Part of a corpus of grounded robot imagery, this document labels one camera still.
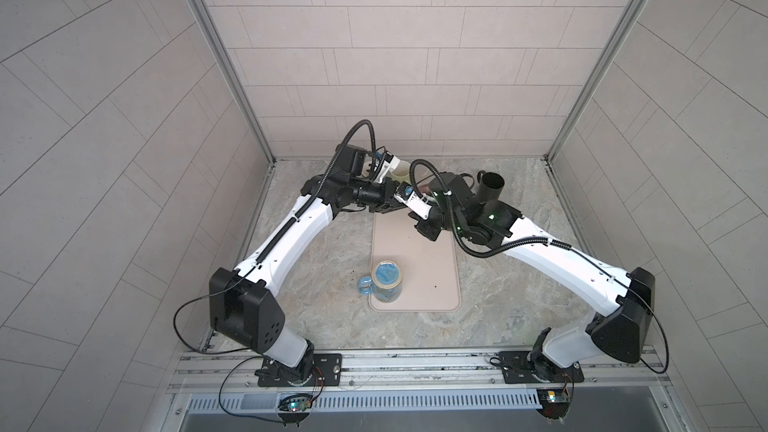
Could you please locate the black mug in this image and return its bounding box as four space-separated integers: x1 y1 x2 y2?
476 170 505 203

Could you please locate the light green mug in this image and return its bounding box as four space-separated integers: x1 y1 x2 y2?
389 160 411 183

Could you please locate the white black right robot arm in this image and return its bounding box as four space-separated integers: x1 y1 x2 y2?
396 173 655 382

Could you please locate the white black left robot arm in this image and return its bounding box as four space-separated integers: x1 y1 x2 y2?
209 145 405 384

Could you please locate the blue butterfly mug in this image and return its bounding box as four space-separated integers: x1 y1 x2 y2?
357 260 402 303

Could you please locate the beige drying mat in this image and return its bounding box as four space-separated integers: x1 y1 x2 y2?
369 209 461 313

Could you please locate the right circuit board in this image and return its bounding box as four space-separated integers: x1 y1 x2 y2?
536 389 571 421

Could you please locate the left green circuit board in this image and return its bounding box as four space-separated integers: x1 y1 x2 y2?
277 394 313 426

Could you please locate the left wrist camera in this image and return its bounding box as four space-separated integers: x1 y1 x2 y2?
371 150 401 183

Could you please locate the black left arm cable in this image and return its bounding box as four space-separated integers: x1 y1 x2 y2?
172 119 378 424

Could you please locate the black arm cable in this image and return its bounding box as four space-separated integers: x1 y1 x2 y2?
409 158 670 375
172 119 378 424

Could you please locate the aluminium mounting rail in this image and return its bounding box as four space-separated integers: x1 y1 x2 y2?
167 347 671 393

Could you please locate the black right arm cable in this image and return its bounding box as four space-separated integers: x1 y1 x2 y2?
409 158 670 375

